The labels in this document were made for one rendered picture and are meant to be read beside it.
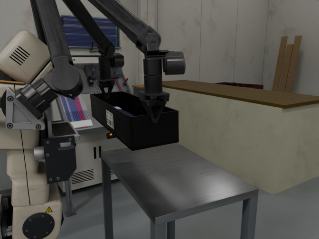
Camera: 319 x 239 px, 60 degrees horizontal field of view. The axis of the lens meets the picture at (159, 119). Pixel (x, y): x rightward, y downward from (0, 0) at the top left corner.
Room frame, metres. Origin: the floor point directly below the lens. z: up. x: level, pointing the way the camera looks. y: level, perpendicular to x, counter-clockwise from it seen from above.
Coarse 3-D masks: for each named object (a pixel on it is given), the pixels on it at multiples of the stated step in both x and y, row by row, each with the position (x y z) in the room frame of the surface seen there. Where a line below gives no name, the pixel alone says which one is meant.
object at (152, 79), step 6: (144, 78) 0.86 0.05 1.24; (150, 78) 0.84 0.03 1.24; (156, 78) 0.84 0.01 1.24; (144, 84) 0.86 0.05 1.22; (150, 84) 0.84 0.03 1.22; (156, 84) 0.84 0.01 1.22; (144, 90) 0.86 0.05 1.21; (150, 90) 0.84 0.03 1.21; (156, 90) 0.84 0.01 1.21; (150, 96) 0.81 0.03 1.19; (156, 96) 0.82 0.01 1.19; (168, 96) 0.84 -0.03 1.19
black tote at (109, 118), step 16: (96, 96) 1.35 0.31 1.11; (112, 96) 1.39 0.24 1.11; (128, 96) 1.34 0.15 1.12; (96, 112) 1.24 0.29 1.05; (112, 112) 1.01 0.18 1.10; (144, 112) 1.16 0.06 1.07; (176, 112) 0.90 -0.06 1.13; (112, 128) 1.02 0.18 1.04; (128, 128) 0.85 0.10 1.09; (144, 128) 0.85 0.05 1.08; (160, 128) 0.88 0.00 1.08; (176, 128) 0.90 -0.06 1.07; (128, 144) 0.86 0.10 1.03; (144, 144) 0.85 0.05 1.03; (160, 144) 0.88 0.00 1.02
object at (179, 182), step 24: (168, 144) 1.55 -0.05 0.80; (120, 168) 1.19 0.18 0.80; (144, 168) 1.19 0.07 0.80; (168, 168) 1.19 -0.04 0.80; (192, 168) 1.19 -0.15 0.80; (216, 168) 1.19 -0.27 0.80; (144, 192) 0.97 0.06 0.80; (168, 192) 0.97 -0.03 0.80; (192, 192) 0.97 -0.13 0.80; (216, 192) 0.97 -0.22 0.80; (240, 192) 0.97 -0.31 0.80; (168, 216) 0.82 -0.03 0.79
